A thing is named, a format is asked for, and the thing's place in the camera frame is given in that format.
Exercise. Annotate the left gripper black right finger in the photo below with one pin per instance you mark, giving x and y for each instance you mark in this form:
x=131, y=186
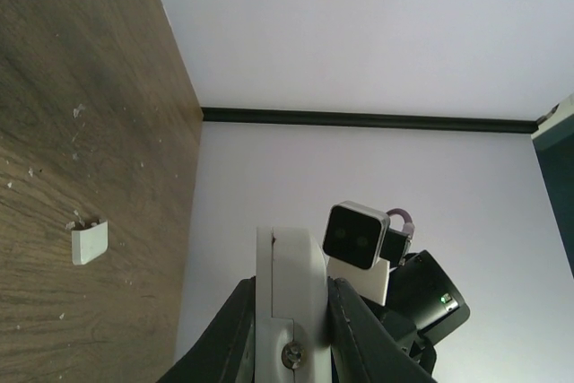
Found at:
x=362, y=349

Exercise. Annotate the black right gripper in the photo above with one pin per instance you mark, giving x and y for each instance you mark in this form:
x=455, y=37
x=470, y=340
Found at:
x=404, y=332

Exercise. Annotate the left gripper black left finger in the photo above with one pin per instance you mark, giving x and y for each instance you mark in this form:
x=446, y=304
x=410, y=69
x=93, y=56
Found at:
x=225, y=351

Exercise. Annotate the white remote control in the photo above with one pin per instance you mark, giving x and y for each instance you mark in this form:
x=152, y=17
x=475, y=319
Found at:
x=291, y=341

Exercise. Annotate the white battery cover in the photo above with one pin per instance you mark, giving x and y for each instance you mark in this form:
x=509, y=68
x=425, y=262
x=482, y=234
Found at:
x=88, y=241

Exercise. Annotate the dark ceiling structure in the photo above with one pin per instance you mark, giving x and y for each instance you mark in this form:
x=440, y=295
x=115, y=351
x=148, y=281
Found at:
x=553, y=142

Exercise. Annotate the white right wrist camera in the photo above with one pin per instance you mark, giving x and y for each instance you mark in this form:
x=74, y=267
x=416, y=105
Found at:
x=364, y=245

